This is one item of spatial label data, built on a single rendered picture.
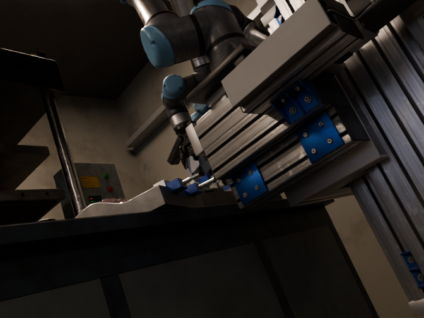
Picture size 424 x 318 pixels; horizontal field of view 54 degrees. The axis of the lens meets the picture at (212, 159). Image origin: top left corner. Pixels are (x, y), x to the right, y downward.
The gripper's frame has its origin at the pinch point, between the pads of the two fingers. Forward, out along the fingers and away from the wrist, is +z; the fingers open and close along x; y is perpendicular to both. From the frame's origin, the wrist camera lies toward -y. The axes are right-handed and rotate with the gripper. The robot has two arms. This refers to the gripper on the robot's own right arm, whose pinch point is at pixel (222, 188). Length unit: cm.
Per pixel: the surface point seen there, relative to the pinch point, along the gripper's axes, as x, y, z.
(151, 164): 179, -199, -122
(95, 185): -4, -72, -38
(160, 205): -64, 24, 15
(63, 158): -27, -61, -47
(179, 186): -57, 26, 11
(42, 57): -24, -58, -107
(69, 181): -27, -61, -35
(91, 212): -70, 5, 8
